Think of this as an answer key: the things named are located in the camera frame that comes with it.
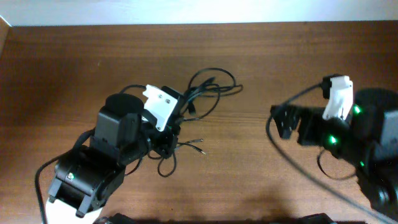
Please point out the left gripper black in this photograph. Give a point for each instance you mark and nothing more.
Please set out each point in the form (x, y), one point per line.
(168, 135)

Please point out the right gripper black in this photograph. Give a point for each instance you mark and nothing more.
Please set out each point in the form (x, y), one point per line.
(304, 131)

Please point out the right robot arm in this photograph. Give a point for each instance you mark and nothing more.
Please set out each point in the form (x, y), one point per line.
(366, 139)

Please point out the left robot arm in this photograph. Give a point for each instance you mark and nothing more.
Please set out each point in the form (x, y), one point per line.
(127, 130)

